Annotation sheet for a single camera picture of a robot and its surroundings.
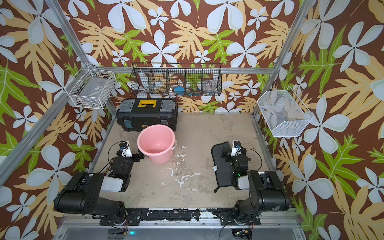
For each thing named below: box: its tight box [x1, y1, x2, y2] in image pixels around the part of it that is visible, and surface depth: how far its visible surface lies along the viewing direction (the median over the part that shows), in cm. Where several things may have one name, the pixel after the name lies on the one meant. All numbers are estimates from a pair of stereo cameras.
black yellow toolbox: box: [116, 98, 179, 132], surface depth 101 cm
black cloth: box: [211, 141, 232, 193], surface depth 91 cm
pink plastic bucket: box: [137, 124, 178, 165], surface depth 89 cm
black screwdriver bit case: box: [99, 163, 114, 176], surface depth 91 cm
